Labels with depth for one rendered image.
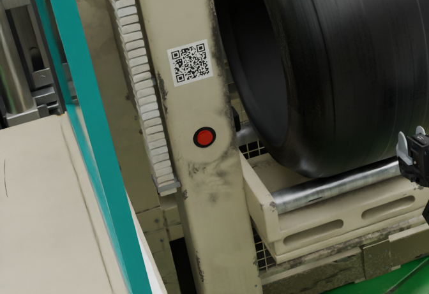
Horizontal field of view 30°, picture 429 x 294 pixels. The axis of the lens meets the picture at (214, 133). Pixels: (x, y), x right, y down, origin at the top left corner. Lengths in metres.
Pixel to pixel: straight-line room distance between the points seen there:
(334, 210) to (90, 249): 0.75
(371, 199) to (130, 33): 0.59
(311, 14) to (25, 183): 0.53
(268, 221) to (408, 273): 1.28
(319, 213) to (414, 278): 1.17
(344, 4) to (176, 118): 0.39
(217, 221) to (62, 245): 0.69
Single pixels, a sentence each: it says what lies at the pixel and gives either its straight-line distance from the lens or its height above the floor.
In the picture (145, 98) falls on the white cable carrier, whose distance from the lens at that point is 1.47.
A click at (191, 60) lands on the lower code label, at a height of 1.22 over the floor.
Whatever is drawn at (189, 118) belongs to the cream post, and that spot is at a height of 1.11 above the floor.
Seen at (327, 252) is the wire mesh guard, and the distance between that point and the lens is 2.37.
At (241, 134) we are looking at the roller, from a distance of 1.80.
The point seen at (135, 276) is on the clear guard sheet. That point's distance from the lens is 0.77.
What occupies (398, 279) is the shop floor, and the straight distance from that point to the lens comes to 2.74.
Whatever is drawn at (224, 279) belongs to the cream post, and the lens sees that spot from 1.73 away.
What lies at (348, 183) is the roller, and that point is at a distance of 1.61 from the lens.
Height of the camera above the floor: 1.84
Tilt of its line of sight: 31 degrees down
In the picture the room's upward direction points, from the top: 10 degrees counter-clockwise
